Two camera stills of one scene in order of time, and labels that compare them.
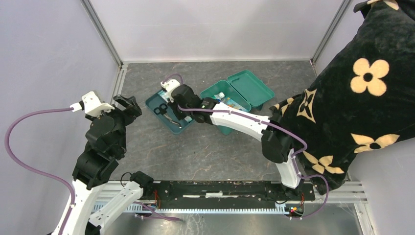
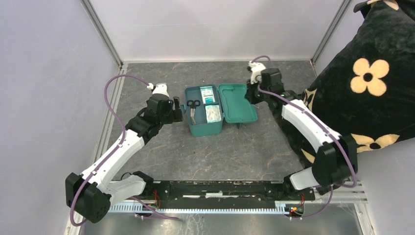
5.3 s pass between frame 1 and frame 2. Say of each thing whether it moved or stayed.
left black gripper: moved
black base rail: stayed
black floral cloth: stayed
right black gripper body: moved
